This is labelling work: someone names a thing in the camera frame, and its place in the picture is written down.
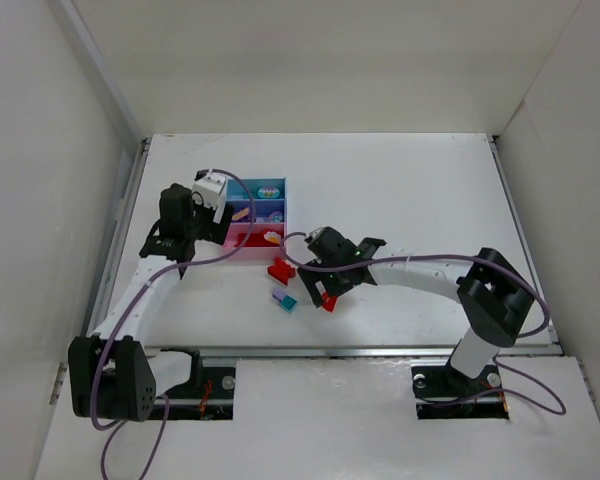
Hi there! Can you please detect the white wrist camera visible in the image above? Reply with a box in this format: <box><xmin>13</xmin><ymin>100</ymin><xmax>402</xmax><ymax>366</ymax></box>
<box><xmin>192</xmin><ymin>170</ymin><xmax>227</xmax><ymax>224</ymax></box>
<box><xmin>305</xmin><ymin>227</ymin><xmax>324</xmax><ymax>244</ymax></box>

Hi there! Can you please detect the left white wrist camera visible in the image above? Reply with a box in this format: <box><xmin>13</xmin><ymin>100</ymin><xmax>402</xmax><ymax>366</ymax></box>
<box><xmin>192</xmin><ymin>170</ymin><xmax>227</xmax><ymax>224</ymax></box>

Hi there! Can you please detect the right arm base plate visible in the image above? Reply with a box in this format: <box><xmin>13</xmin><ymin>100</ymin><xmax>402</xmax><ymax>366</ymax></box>
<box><xmin>411</xmin><ymin>365</ymin><xmax>509</xmax><ymax>420</ymax></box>

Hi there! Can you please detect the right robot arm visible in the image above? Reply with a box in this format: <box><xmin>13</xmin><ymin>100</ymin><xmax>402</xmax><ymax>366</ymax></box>
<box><xmin>298</xmin><ymin>227</ymin><xmax>536</xmax><ymax>380</ymax></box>

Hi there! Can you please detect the purple lotus lego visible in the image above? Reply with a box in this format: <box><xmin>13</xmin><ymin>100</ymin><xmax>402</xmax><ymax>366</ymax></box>
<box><xmin>266</xmin><ymin>211</ymin><xmax>284</xmax><ymax>223</ymax></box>

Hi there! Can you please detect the small teal square lego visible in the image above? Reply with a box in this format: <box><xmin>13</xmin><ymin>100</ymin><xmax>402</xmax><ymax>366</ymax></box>
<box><xmin>279</xmin><ymin>295</ymin><xmax>297</xmax><ymax>313</ymax></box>

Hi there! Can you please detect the purple cable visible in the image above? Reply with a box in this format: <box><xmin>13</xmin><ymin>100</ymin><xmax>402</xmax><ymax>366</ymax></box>
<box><xmin>89</xmin><ymin>168</ymin><xmax>257</xmax><ymax>480</ymax></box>
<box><xmin>279</xmin><ymin>231</ymin><xmax>567</xmax><ymax>415</ymax></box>

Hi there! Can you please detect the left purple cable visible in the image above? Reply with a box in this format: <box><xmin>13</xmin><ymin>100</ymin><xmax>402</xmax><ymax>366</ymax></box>
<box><xmin>89</xmin><ymin>168</ymin><xmax>257</xmax><ymax>480</ymax></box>

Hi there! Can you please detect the red slope lego brick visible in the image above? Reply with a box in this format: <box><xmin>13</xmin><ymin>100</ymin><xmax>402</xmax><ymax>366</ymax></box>
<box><xmin>236</xmin><ymin>233</ymin><xmax>264</xmax><ymax>248</ymax></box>

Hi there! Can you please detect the teal flower face lego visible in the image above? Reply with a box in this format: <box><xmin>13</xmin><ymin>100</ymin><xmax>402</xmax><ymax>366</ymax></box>
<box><xmin>256</xmin><ymin>186</ymin><xmax>284</xmax><ymax>200</ymax></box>

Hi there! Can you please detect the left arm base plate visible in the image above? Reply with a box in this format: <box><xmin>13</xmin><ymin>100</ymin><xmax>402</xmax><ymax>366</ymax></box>
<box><xmin>166</xmin><ymin>366</ymin><xmax>236</xmax><ymax>421</ymax></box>

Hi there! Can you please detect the red flower round lego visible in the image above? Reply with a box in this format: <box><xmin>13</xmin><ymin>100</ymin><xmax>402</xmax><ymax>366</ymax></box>
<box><xmin>262</xmin><ymin>230</ymin><xmax>284</xmax><ymax>245</ymax></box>

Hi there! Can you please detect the purple butterfly lego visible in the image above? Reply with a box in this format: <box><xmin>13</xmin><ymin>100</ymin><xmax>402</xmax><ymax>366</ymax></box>
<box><xmin>231</xmin><ymin>207</ymin><xmax>251</xmax><ymax>222</ymax></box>

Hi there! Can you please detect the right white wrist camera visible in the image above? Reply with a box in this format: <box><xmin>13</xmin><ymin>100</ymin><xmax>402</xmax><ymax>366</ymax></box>
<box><xmin>305</xmin><ymin>227</ymin><xmax>324</xmax><ymax>244</ymax></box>

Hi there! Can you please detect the flat lavender lego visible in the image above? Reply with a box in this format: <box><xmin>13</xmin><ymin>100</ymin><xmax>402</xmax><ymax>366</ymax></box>
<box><xmin>272</xmin><ymin>288</ymin><xmax>286</xmax><ymax>302</ymax></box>

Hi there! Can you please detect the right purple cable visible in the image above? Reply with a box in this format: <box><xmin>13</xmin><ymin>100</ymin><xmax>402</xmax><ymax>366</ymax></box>
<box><xmin>279</xmin><ymin>231</ymin><xmax>567</xmax><ymax>415</ymax></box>

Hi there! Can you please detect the large red lego piece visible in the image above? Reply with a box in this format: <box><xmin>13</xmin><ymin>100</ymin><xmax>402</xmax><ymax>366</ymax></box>
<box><xmin>267</xmin><ymin>257</ymin><xmax>297</xmax><ymax>286</ymax></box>

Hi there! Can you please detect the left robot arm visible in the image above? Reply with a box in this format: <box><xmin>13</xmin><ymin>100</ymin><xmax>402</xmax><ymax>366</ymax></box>
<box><xmin>68</xmin><ymin>171</ymin><xmax>234</xmax><ymax>423</ymax></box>

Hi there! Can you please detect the purple container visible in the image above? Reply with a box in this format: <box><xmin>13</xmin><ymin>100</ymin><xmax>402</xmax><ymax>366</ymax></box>
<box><xmin>227</xmin><ymin>199</ymin><xmax>286</xmax><ymax>223</ymax></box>

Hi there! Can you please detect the red half round lego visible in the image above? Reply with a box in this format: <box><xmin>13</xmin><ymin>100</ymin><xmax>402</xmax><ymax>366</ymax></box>
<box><xmin>321</xmin><ymin>292</ymin><xmax>338</xmax><ymax>313</ymax></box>

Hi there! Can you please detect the aluminium rail front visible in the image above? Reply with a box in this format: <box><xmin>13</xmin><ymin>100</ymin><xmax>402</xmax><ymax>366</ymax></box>
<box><xmin>144</xmin><ymin>344</ymin><xmax>565</xmax><ymax>360</ymax></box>

